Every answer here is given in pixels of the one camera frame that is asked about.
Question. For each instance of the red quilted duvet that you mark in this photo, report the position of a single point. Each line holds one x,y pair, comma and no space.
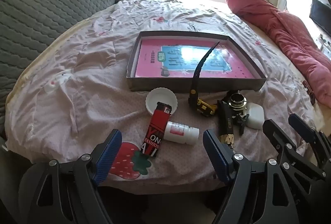
289,33

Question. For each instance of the white plastic jar lid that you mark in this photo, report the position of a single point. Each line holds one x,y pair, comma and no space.
162,95

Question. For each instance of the shallow grey cardboard box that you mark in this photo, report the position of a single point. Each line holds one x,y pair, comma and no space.
183,85

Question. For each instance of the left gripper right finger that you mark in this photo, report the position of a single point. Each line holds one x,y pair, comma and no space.
258,192

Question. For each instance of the black and gold lipstick box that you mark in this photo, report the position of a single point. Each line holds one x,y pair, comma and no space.
225,126

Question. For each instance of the black flat television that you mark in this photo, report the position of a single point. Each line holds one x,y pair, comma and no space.
320,14

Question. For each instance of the pink patterned bed sheet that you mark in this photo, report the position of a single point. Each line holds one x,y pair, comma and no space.
70,98

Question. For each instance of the red and black lighter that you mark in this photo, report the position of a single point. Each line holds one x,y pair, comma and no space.
156,129

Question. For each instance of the grey quilted headboard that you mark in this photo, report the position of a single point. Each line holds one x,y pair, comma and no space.
28,27

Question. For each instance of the white pill bottle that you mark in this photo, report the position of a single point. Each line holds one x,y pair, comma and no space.
180,133

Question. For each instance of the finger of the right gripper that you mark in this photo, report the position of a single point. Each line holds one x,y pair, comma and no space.
297,171
318,142

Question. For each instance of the white metal chair frame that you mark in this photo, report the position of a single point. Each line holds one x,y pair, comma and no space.
280,4

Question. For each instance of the silver metal door knob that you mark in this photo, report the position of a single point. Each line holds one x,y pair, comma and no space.
238,106

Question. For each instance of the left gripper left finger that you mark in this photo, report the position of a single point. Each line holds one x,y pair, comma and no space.
54,192

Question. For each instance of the white earbuds case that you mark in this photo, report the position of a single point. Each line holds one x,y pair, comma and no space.
256,117

